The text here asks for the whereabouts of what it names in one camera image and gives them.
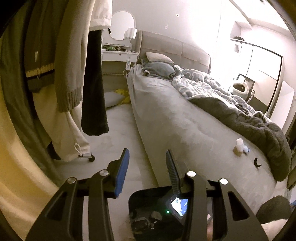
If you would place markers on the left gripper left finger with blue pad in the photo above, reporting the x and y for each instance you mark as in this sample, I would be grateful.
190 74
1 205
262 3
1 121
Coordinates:
61 219

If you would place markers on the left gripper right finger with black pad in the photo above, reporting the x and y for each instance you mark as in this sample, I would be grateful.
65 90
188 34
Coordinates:
232 217

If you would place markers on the black curved plastic piece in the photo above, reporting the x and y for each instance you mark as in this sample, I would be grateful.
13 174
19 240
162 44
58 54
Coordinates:
256 164

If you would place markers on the white plastic bag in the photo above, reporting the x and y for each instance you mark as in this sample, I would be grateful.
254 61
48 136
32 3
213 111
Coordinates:
240 145

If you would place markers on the white rolling clothes rack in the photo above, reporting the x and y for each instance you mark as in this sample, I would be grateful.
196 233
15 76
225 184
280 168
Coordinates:
89 156

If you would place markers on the brown cardboard tape roll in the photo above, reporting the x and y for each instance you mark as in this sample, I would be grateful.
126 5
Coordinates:
237 153

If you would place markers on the blue white tissue pack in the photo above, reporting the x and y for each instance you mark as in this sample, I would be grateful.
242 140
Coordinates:
246 150

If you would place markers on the dark grey fuzzy blanket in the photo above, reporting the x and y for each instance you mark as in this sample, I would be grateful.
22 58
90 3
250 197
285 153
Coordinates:
268 137

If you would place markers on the grey bed with mattress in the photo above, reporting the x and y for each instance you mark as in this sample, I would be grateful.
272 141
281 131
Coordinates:
167 121

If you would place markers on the black hanging garment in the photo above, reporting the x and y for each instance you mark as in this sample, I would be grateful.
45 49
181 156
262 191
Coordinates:
94 117

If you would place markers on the grey patterned duvet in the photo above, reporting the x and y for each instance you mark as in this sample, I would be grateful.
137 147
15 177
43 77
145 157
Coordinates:
192 84

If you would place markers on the dark grey pillow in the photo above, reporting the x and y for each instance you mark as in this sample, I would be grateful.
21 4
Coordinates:
158 69

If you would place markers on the white vanity desk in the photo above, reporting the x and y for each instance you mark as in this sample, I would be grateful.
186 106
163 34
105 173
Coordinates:
118 57

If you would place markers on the beige pillow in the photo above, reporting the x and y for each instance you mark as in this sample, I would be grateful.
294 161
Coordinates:
157 57

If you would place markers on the beige hanging sweater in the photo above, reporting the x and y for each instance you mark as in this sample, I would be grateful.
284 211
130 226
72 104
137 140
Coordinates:
56 48

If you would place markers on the round vanity mirror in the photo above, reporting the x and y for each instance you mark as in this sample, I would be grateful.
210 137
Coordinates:
121 21

